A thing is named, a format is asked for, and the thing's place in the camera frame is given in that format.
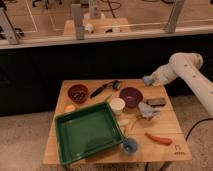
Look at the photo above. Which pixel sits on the small yellow round object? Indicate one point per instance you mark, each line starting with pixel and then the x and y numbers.
pixel 70 108

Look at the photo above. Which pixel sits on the dark grey rectangular block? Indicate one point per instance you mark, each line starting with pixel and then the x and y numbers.
pixel 156 102

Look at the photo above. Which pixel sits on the dark red bowl with beans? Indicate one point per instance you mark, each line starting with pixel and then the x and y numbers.
pixel 78 93

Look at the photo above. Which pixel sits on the purple bowl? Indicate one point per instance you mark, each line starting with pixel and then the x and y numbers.
pixel 131 96

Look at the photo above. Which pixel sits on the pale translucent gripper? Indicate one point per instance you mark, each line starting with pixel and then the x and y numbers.
pixel 157 78

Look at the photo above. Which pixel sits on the small blue cup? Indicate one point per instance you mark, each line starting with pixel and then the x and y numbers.
pixel 130 146

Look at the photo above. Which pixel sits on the white cup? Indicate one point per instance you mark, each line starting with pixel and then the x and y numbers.
pixel 117 105

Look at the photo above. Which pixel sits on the orange carrot toy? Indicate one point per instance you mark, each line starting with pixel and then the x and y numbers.
pixel 165 141

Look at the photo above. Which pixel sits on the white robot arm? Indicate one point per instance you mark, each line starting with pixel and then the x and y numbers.
pixel 186 66

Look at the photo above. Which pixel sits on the black handled dish brush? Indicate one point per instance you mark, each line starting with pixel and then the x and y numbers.
pixel 115 85

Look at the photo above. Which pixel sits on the small wooden background table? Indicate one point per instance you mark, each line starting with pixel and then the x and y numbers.
pixel 100 26

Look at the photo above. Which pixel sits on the green plastic tray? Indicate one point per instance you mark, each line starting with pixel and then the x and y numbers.
pixel 86 132

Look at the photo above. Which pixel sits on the blue-grey sponge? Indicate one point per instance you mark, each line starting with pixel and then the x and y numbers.
pixel 147 80

